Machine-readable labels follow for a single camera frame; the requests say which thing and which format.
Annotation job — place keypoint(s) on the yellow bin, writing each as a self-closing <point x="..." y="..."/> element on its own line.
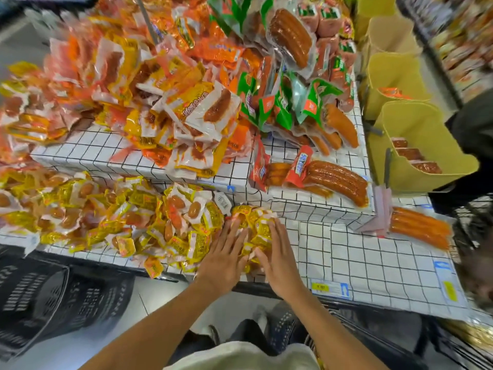
<point x="374" y="7"/>
<point x="393" y="73"/>
<point x="389" y="34"/>
<point x="427" y="123"/>

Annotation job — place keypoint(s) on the long orange sausage pack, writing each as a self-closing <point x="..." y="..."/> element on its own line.
<point x="420" y="227"/>

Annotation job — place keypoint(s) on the pile of small snack packets tier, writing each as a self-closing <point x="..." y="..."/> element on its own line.
<point x="92" y="212"/>

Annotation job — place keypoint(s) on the person's left hand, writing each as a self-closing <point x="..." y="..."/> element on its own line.
<point x="223" y="262"/>

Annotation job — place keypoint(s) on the person's left forearm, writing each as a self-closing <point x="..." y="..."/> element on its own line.
<point x="154" y="331"/>

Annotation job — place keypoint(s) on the black shorts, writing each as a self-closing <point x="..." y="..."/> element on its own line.
<point x="231" y="335"/>

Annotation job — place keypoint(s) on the blue yellow price label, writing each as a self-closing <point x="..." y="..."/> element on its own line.
<point x="448" y="282"/>
<point x="331" y="289"/>

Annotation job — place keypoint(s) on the large pile of sausage packets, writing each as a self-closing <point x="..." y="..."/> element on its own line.
<point x="131" y="81"/>

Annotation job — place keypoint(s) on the stack of black baskets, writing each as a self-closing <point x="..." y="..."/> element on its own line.
<point x="54" y="296"/>

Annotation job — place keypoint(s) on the store shelving with packaged goods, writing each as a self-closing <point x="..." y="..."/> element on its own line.
<point x="462" y="34"/>

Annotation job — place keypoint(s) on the grey metal pole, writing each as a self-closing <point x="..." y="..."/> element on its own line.
<point x="146" y="15"/>

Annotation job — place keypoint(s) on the person's right hand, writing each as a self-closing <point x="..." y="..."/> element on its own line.
<point x="281" y="266"/>

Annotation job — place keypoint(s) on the pile of sausage packets tier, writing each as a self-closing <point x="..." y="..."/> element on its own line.
<point x="296" y="73"/>

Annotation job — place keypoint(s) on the red label brown sausage pack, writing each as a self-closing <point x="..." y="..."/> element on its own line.
<point x="335" y="181"/>

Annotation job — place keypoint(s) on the black shopping basket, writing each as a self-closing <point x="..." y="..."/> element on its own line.
<point x="289" y="323"/>

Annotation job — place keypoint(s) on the tiled white display table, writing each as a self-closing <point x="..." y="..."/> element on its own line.
<point x="362" y="258"/>

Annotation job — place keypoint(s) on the person's right forearm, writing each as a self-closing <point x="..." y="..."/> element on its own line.
<point x="335" y="335"/>

